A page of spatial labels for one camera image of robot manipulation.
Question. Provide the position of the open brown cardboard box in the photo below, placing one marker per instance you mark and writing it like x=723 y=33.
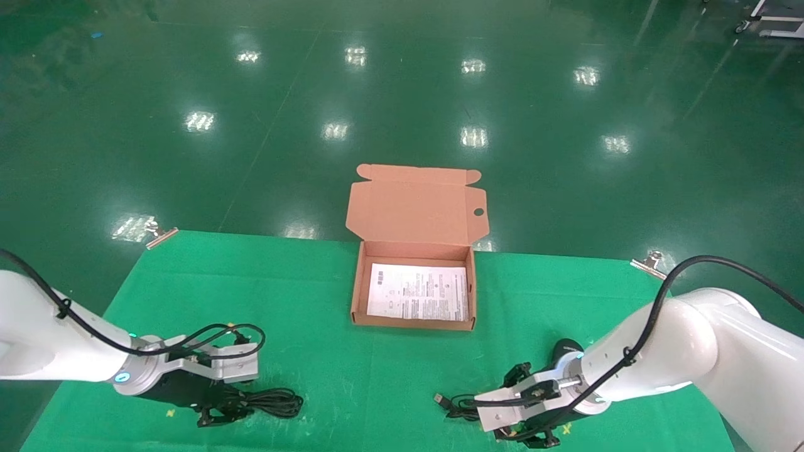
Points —
x=414 y=210

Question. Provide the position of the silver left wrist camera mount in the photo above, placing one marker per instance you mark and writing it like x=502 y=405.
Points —
x=232 y=369

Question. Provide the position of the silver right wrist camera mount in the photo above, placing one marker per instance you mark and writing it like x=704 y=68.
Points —
x=502 y=408

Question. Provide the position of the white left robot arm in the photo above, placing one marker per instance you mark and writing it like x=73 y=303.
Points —
x=38 y=351

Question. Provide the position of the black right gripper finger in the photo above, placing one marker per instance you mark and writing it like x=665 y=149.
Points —
x=516 y=375
x=534 y=439

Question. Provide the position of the metal table clip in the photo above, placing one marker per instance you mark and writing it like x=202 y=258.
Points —
x=650 y=265
x=162 y=236

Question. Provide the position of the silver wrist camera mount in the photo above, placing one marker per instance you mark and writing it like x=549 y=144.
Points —
x=232 y=369
x=502 y=408

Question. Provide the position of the white printed paper leaflet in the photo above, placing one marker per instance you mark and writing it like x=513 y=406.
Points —
x=418 y=292

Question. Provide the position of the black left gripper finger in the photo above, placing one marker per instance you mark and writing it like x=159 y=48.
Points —
x=213 y=418

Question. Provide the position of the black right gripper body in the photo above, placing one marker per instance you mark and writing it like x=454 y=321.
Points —
x=549 y=417

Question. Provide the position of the grey wheeled cart frame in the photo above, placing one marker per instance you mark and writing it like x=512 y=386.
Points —
x=779 y=32

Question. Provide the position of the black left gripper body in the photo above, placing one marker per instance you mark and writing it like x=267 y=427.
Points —
x=176 y=390

